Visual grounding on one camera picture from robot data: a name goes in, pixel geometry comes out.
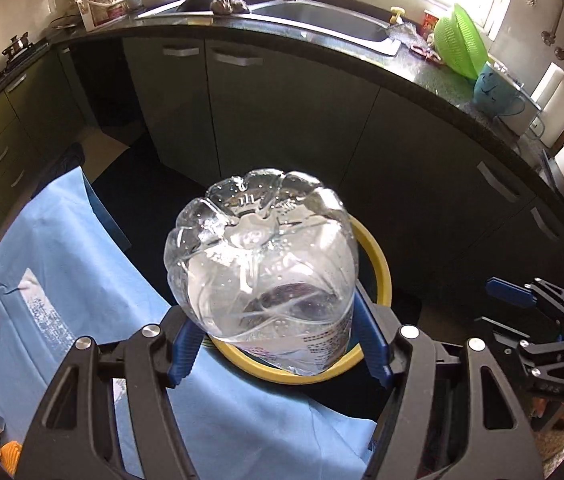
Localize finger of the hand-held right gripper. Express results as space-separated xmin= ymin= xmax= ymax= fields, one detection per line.
xmin=486 ymin=276 xmax=564 ymax=322
xmin=474 ymin=315 xmax=563 ymax=361

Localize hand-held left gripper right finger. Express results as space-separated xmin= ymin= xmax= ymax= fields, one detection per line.
xmin=353 ymin=280 xmax=545 ymax=480

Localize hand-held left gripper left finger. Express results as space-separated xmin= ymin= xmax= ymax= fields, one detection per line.
xmin=14 ymin=305 xmax=200 ymax=480

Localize yellow-rimmed dark bin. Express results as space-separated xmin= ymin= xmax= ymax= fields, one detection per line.
xmin=202 ymin=215 xmax=393 ymax=386

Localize clear plastic water bottle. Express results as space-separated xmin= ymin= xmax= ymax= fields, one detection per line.
xmin=163 ymin=169 xmax=359 ymax=376

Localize person's right forearm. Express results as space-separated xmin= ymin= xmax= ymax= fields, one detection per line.
xmin=534 ymin=425 xmax=564 ymax=466

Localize blue star-print tablecloth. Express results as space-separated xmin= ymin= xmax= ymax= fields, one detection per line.
xmin=0 ymin=142 xmax=378 ymax=480

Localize clear plastic container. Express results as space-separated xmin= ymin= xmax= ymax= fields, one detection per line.
xmin=502 ymin=72 xmax=545 ymax=137

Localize blue mug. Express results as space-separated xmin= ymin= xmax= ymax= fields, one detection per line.
xmin=473 ymin=61 xmax=527 ymax=120

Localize black kitchen countertop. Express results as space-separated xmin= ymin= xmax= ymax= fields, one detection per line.
xmin=0 ymin=10 xmax=564 ymax=241

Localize green base cabinets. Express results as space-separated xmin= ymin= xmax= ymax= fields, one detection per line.
xmin=0 ymin=35 xmax=564 ymax=311

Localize red scissors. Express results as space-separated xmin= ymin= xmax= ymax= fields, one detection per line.
xmin=409 ymin=42 xmax=447 ymax=67

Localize green plastic colander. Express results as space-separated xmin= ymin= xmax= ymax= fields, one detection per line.
xmin=434 ymin=2 xmax=488 ymax=81

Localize crumpled clear plastic wrap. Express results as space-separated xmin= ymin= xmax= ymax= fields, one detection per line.
xmin=386 ymin=22 xmax=425 ymax=43

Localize steel double sink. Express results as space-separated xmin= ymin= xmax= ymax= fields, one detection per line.
xmin=137 ymin=0 xmax=403 ymax=57

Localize small steel pot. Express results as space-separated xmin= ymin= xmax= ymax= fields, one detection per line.
xmin=2 ymin=34 xmax=33 ymax=58

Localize brown dish rag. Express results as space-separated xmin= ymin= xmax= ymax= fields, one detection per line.
xmin=211 ymin=0 xmax=252 ymax=15

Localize glass pot lid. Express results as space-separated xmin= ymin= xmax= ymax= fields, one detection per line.
xmin=49 ymin=12 xmax=80 ymax=31

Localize white plastic bucket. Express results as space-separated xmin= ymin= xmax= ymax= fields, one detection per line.
xmin=73 ymin=0 xmax=135 ymax=31

